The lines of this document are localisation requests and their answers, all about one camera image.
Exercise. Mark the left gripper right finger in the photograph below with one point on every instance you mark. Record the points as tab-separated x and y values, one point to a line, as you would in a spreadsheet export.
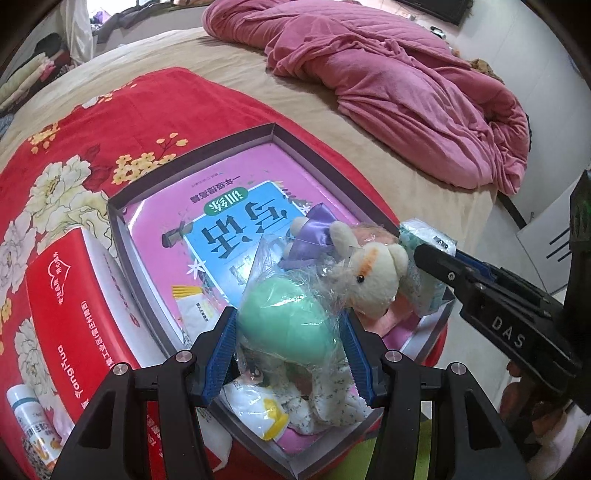
469	440

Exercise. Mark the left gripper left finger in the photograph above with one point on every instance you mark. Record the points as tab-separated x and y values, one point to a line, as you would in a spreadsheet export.
109	441

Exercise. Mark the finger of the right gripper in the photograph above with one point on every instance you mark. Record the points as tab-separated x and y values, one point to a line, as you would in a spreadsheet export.
448	269
483	268

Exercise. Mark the green floral tissue pack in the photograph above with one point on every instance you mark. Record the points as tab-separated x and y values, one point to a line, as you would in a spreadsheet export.
423	290

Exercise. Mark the pink cloth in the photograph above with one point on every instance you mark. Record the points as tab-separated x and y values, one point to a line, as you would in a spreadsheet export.
399	311

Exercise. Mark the cream plush bear purple dress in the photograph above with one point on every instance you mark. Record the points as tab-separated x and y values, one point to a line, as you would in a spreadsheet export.
368	276

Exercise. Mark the white yellow packet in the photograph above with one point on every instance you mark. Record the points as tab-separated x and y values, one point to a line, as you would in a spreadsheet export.
257	408

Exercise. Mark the peach sponge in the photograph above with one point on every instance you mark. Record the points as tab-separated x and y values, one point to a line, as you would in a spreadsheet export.
366	233

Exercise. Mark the mint green sponge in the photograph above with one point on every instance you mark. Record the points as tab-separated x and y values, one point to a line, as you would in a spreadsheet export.
292	316

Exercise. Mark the white floral scrunchie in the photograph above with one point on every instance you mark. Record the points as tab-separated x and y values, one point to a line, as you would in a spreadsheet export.
316	399

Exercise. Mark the beige bed sheet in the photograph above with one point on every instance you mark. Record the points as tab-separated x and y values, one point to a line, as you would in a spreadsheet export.
410	193

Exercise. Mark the red tissue box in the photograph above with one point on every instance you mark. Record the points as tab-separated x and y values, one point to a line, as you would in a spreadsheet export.
86	321

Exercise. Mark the white orange supplement bottle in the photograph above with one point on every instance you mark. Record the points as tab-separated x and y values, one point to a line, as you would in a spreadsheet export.
38	430

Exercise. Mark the grey tray with pink book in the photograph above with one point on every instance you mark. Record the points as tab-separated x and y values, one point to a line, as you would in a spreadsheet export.
191	235

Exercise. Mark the pink quilted comforter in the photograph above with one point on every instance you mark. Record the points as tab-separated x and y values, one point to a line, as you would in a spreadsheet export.
393	78

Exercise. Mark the brown plush toy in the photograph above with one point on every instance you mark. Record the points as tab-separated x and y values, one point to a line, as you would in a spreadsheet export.
480	69

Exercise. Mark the red floral blanket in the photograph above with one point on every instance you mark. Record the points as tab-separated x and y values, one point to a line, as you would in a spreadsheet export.
63	177

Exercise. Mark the stack of folded blankets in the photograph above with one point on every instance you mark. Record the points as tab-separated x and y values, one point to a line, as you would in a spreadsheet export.
50	59

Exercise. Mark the clothes on window sill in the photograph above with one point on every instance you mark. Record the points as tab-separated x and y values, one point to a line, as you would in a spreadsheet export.
145	18

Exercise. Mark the white curtain left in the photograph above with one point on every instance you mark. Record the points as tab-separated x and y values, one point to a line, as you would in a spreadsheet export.
78	33

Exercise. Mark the black wall television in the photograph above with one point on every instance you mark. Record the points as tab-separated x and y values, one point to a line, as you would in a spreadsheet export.
451	11

